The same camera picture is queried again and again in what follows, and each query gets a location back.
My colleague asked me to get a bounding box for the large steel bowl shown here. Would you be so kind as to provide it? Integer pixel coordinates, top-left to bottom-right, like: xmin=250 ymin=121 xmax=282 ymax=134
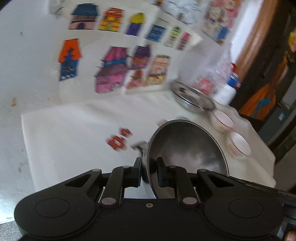
xmin=134 ymin=120 xmax=229 ymax=199

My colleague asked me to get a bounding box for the white bowl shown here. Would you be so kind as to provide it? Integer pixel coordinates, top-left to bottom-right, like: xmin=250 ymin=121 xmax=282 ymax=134
xmin=226 ymin=131 xmax=252 ymax=160
xmin=209 ymin=109 xmax=235 ymax=133

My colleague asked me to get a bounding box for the white printed cloth mat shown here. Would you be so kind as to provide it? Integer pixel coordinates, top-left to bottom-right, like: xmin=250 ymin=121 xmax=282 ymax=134
xmin=21 ymin=92 xmax=277 ymax=200

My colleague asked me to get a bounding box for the shallow steel plate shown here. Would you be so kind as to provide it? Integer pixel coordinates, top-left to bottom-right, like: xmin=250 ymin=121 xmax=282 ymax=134
xmin=170 ymin=81 xmax=216 ymax=113

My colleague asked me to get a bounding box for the white glue bottle blue cap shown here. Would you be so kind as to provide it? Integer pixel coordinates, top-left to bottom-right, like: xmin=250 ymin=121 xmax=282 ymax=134
xmin=215 ymin=63 xmax=241 ymax=105

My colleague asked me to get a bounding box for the clear plastic bag red item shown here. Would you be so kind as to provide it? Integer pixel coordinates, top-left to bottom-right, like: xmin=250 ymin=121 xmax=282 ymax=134
xmin=180 ymin=45 xmax=233 ymax=95

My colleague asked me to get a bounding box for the dark framed girl painting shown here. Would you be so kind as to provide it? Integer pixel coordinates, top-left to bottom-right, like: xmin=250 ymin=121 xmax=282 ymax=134
xmin=237 ymin=11 xmax=295 ymax=121

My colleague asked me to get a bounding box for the houses drawing paper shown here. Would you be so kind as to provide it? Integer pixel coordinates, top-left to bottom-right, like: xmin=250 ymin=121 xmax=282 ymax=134
xmin=50 ymin=1 xmax=201 ymax=103

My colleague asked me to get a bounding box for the pink girl drawing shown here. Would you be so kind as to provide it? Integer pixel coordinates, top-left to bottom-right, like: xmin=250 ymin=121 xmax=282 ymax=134
xmin=201 ymin=0 xmax=242 ymax=45

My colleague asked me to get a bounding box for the brown wooden frame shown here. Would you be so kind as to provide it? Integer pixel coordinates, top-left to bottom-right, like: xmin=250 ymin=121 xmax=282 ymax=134
xmin=236 ymin=1 xmax=280 ymax=80

